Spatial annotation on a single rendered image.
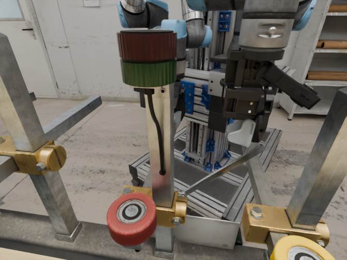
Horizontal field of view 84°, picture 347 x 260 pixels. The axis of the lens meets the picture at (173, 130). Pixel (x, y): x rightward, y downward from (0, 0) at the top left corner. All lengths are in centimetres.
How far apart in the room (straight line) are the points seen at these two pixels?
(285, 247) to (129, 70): 30
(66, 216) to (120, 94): 292
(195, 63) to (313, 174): 91
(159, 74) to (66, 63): 344
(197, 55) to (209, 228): 88
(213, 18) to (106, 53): 238
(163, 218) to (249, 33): 35
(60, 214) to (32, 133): 20
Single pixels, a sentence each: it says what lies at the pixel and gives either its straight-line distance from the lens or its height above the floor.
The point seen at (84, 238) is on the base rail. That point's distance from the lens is 60.
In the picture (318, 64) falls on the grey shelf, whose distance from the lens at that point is 342.
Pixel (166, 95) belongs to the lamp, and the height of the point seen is 109.
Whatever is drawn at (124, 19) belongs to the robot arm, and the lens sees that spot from 111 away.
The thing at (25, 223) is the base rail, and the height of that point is 70.
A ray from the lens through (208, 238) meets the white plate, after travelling 53.
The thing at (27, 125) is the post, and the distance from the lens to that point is 42.
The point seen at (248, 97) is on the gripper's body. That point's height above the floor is 106.
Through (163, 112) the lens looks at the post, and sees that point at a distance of 27.
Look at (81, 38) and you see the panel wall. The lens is 340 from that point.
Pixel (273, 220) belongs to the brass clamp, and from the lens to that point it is 43.
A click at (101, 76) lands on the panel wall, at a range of 339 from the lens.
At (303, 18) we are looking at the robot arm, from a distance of 89.
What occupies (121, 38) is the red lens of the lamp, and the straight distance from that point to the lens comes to 20.
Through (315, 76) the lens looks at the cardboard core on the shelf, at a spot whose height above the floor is 57.
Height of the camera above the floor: 118
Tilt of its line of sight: 29 degrees down
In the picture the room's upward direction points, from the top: straight up
